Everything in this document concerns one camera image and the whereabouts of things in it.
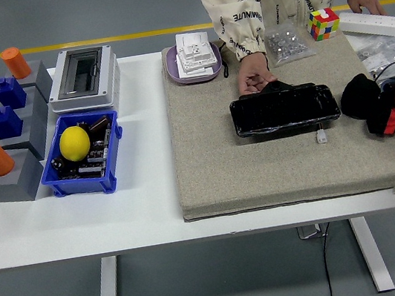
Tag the colourful puzzle cube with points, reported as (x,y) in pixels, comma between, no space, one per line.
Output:
(322,25)

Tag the black rag with red stripe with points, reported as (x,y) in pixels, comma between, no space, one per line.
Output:
(358,96)

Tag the person's right hand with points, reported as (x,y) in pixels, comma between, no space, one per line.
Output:
(252,66)

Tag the grey electrical enclosure box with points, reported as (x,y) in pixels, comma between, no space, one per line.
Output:
(84,98)

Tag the grey block holder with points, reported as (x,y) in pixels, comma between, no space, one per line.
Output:
(19,183)
(35,132)
(40,79)
(37,102)

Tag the purple oval tray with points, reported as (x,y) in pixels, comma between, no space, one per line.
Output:
(172,73)

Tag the small white connector plug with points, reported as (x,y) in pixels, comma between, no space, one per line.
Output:
(321,137)

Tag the person's left hand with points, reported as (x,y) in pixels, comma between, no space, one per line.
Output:
(364,1)

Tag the clear bag of metal nuts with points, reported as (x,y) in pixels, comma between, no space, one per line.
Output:
(284,46)

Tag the blue plastic bin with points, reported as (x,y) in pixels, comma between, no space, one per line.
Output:
(75,184)

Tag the white power strip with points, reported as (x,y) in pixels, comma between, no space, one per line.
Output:
(380,23)

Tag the brown cylindrical capacitor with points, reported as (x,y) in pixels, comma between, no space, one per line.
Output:
(99,123)

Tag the black round knob part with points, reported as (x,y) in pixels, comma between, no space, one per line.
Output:
(58,165)

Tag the clear bags of small parts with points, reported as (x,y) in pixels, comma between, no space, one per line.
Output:
(381,51)

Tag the grey-brown mat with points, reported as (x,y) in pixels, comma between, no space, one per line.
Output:
(262,175)

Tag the yellow lemon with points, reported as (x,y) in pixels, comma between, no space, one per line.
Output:
(74,143)

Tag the grey box under table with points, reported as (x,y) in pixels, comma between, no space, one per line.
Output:
(310,231)

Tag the white socket plate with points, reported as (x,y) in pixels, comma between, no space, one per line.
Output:
(199,55)

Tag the black glossy panel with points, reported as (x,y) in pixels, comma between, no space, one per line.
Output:
(282,112)

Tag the blue block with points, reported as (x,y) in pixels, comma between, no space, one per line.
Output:
(10,93)
(4,122)

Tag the dark circuit board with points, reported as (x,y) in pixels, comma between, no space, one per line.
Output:
(93,164)

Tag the white flat cover plate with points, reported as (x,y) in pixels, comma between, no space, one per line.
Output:
(189,74)

